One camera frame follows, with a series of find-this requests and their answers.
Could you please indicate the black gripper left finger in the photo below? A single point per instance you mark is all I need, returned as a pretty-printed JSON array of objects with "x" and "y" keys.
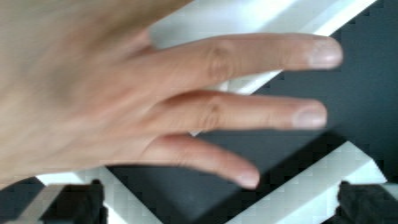
[{"x": 69, "y": 204}]

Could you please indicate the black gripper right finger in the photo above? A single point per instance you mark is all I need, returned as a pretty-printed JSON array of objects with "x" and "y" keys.
[{"x": 367, "y": 204}]

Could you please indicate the bare human hand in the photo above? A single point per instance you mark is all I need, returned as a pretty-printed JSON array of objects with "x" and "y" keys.
[{"x": 106, "y": 99}]

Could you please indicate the white square table top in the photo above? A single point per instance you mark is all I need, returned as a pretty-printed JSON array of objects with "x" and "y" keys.
[{"x": 303, "y": 201}]

